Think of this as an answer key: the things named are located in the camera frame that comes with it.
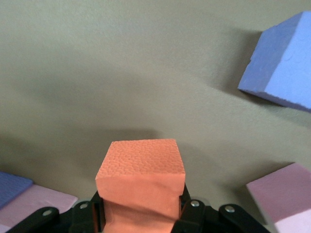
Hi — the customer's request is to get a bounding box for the orange foam cube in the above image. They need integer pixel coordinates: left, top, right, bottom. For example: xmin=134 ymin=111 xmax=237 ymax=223
xmin=95 ymin=138 xmax=187 ymax=233

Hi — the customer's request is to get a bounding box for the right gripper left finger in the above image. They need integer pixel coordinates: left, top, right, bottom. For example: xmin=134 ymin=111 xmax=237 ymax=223
xmin=14 ymin=193 xmax=106 ymax=233

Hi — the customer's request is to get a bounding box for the pink foam cube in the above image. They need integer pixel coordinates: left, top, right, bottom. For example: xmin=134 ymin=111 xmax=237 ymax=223
xmin=0 ymin=184 xmax=79 ymax=233
xmin=246 ymin=162 xmax=311 ymax=233

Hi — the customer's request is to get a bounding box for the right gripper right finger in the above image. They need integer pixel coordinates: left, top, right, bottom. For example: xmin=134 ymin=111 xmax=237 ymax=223
xmin=171 ymin=186 xmax=275 ymax=233

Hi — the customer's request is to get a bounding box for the purple foam cube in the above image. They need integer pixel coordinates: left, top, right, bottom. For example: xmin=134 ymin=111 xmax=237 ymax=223
xmin=0 ymin=171 xmax=34 ymax=211
xmin=238 ymin=11 xmax=311 ymax=113

